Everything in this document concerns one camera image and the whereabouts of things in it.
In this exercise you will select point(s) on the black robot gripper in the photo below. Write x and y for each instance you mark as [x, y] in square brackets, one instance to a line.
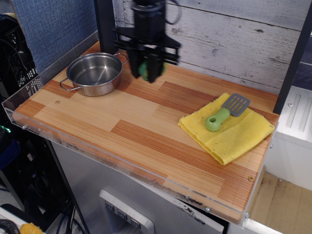
[148, 39]

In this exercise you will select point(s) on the green yellow toy vegetable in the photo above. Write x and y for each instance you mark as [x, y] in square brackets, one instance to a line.
[143, 70]

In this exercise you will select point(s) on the yellow folded napkin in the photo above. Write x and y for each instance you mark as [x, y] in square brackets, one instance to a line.
[236, 135]

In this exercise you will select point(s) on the stainless steel pot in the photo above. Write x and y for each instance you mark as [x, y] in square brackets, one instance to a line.
[94, 74]

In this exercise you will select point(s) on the clear acrylic table guard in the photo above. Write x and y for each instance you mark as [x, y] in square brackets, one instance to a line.
[134, 129]

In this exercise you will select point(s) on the blue fabric panel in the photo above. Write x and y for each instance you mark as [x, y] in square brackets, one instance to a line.
[55, 28]

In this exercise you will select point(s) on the black plastic crate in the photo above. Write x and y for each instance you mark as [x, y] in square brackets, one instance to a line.
[17, 68]

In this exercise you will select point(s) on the silver cabinet with dispenser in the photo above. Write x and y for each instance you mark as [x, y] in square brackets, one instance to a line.
[111, 198]

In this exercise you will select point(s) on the white appliance at right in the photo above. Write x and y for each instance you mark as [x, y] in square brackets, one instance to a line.
[289, 156]

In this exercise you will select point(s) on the black vertical post left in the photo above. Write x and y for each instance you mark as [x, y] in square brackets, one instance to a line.
[106, 24]

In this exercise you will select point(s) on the black vertical post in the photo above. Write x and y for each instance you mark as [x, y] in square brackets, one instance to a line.
[295, 61]
[106, 24]

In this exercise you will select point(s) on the green handled grey spatula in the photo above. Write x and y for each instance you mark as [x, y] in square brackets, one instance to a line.
[234, 106]

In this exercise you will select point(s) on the black vertical post right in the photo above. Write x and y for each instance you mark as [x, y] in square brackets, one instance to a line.
[295, 61]

